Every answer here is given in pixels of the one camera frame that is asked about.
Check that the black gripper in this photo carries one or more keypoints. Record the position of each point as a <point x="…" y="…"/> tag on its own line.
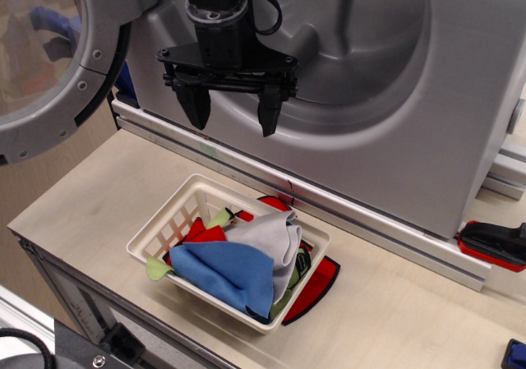
<point x="230" y="58"/>

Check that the red felt cloth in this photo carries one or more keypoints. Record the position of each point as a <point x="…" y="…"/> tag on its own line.
<point x="214" y="231"/>

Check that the blue felt cloth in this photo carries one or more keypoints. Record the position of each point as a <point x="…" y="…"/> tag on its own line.
<point x="237" y="274"/>

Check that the light green felt cloth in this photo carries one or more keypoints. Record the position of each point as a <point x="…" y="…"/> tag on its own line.
<point x="157" y="269"/>

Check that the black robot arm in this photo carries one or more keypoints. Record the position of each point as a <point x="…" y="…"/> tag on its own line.
<point x="219" y="12"/>

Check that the cream plastic laundry basket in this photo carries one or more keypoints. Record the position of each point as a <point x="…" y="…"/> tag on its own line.
<point x="202" y="197"/>

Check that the grey toy washing machine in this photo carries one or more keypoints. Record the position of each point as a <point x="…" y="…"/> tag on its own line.
<point x="402" y="105"/>

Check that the grey felt cloth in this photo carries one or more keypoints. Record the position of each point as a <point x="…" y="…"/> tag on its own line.
<point x="278" y="237"/>

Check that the blue clamp behind door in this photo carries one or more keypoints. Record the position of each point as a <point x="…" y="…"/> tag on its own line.
<point x="123" y="79"/>

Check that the round washer door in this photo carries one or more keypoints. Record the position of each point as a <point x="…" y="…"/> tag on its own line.
<point x="59" y="60"/>

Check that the red felt mat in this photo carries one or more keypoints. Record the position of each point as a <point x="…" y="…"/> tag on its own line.
<point x="317" y="287"/>

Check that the red black clamp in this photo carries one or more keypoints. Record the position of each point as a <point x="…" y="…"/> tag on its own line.
<point x="495" y="244"/>

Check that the blue black clamp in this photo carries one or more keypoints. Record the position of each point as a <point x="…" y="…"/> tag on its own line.
<point x="515" y="355"/>

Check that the metal table frame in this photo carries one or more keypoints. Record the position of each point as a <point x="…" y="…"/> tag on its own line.
<point x="115" y="324"/>

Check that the aluminium rail base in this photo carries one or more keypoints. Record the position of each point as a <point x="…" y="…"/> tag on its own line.
<point x="437" y="254"/>

